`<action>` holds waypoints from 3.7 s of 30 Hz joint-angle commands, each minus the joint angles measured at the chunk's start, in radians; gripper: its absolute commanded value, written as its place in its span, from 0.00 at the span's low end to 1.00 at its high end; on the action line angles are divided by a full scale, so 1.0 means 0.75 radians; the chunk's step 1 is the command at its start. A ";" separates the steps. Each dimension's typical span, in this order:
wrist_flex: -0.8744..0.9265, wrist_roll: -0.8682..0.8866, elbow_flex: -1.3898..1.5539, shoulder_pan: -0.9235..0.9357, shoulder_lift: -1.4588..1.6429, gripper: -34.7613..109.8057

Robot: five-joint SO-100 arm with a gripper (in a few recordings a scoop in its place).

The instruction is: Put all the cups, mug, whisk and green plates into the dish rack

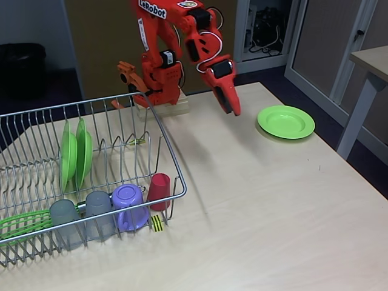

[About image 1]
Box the white open cabinet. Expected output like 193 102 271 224
233 0 301 76

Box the beige side table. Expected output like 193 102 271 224
336 45 388 160

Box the purple plastic mug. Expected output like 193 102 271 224
110 185 150 233

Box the grey translucent plastic cup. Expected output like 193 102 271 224
84 191 116 243
50 199 83 251

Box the black electronics in cabinet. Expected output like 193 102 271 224
253 7 287 46

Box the metal wire dish rack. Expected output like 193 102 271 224
0 92 187 267

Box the white framed sliding door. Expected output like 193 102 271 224
284 0 388 146

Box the brown board panel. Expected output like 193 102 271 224
65 0 238 98

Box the red plastic cup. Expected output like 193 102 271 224
147 173 171 212

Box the orange table clamp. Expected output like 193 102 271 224
110 60 152 109

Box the green whisk metal handle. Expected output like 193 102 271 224
0 185 146 243

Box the green plastic plate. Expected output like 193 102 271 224
59 119 79 192
257 105 315 139
75 118 94 189

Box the white cable in cabinet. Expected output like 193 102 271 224
250 25 284 55

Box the wooden base block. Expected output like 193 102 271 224
135 92 190 122

